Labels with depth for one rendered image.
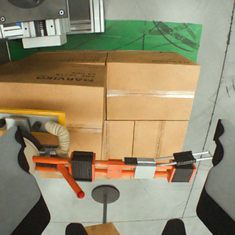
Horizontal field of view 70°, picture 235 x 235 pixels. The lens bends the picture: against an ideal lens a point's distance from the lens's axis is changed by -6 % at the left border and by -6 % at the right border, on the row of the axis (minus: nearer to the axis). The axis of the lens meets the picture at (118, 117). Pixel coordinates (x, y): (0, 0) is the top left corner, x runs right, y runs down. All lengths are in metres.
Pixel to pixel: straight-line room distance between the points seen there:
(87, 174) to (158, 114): 0.78
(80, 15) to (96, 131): 0.90
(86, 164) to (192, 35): 1.47
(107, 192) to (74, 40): 1.94
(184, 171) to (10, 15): 0.76
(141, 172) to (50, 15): 0.58
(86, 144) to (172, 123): 0.70
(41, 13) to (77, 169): 0.50
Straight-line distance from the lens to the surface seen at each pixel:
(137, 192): 2.69
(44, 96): 0.80
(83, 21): 1.42
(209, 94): 2.00
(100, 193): 2.64
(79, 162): 0.59
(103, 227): 2.06
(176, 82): 1.21
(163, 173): 0.68
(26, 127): 0.70
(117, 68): 1.12
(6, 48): 1.39
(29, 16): 0.65
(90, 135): 0.84
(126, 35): 1.64
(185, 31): 1.74
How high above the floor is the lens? 1.63
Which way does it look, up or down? 61 degrees down
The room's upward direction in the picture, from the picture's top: 177 degrees clockwise
